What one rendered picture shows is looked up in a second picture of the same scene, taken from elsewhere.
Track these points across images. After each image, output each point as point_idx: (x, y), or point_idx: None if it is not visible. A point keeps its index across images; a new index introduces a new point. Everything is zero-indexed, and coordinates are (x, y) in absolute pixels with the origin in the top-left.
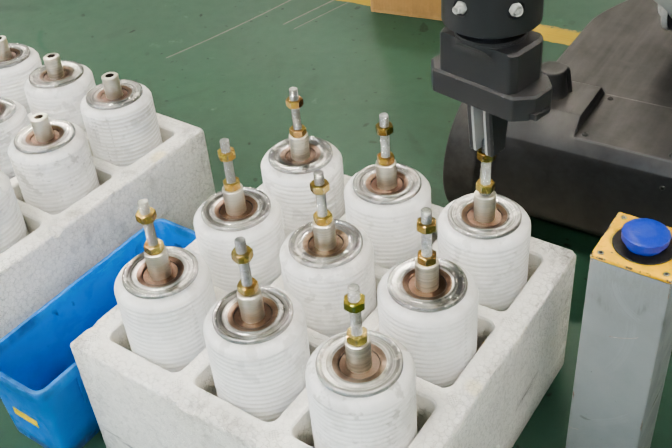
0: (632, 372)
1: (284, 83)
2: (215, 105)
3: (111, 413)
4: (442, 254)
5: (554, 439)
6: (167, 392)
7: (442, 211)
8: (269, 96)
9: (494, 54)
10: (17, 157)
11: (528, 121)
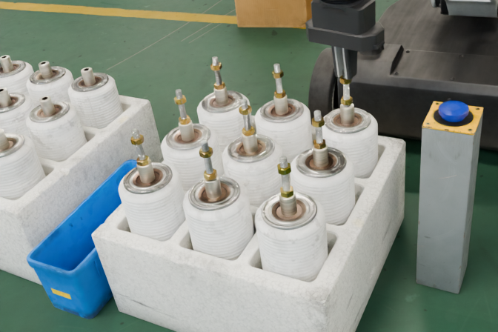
0: (455, 198)
1: (189, 75)
2: (146, 94)
3: (121, 279)
4: None
5: (407, 261)
6: (163, 253)
7: None
8: (181, 84)
9: (347, 10)
10: (33, 126)
11: (359, 70)
